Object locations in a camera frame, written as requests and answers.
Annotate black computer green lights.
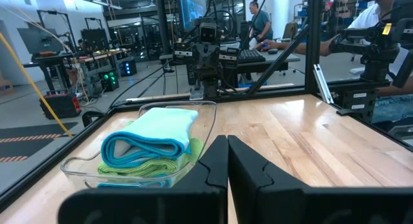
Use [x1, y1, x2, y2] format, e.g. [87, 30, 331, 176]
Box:
[98, 68, 120, 92]

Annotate yellow hanging cable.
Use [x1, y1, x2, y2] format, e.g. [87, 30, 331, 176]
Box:
[0, 32, 74, 139]

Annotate person's hand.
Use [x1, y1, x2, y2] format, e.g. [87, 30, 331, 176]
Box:
[254, 39, 282, 52]

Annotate wooden workbench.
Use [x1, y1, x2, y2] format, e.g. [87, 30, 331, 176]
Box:
[72, 48, 132, 89]

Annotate brown cardboard box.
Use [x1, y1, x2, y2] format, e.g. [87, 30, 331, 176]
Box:
[0, 77, 14, 96]

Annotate black orange-striped floor mat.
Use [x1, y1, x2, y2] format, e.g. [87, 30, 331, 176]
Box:
[0, 121, 79, 164]

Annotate silver angle bracket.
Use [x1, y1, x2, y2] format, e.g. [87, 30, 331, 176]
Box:
[312, 63, 335, 105]

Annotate person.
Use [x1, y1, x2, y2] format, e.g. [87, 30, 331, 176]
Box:
[247, 0, 274, 43]
[280, 0, 413, 124]

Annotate black red equipment box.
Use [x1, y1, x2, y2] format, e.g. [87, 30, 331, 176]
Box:
[39, 90, 82, 120]

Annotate black computer blue lights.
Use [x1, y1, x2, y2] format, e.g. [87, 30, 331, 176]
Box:
[121, 57, 138, 77]

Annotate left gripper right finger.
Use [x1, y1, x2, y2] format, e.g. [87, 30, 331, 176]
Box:
[228, 135, 310, 224]

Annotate black floor cable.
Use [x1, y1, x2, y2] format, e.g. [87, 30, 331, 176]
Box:
[108, 61, 172, 109]

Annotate large blue display screen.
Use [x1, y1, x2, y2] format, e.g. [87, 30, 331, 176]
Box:
[178, 0, 207, 31]

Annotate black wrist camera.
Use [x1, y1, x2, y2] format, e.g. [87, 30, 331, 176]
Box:
[199, 22, 219, 43]

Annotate green microfiber towel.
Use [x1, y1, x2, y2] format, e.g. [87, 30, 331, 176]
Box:
[97, 120, 205, 179]

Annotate black computer keyboard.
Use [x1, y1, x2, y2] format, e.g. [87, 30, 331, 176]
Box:
[237, 48, 267, 64]

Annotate tan office chair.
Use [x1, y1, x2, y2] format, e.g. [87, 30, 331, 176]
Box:
[283, 21, 299, 41]

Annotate grey office desk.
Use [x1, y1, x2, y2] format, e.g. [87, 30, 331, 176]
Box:
[222, 49, 301, 89]

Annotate clear plastic bin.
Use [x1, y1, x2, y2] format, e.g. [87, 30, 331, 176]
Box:
[60, 100, 217, 190]

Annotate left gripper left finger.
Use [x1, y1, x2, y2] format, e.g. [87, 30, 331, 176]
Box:
[174, 135, 229, 190]

